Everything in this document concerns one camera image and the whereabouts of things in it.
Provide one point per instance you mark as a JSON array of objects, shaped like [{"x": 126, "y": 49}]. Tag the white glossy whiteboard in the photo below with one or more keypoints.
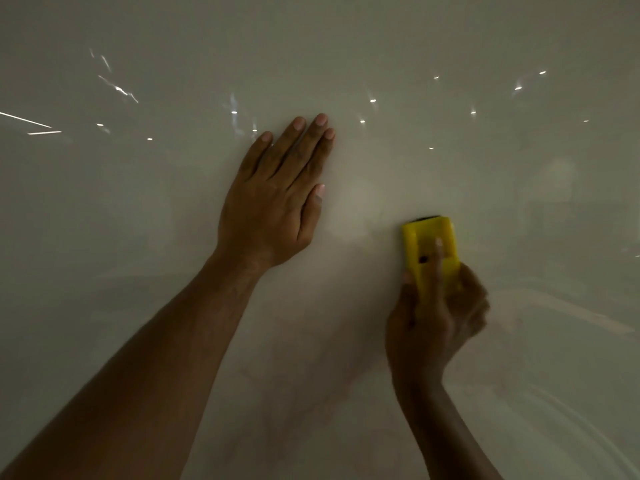
[{"x": 150, "y": 244}]

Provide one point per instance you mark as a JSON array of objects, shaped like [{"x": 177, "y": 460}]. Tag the yellow whiteboard eraser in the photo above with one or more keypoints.
[{"x": 425, "y": 234}]

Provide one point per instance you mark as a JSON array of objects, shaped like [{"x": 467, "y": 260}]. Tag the person's right hand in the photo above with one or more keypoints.
[{"x": 425, "y": 334}]

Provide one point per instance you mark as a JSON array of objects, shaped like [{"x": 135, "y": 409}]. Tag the person's left forearm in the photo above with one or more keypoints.
[{"x": 130, "y": 384}]

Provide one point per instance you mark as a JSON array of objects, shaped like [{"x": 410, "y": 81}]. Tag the person's left hand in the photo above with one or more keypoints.
[{"x": 272, "y": 204}]

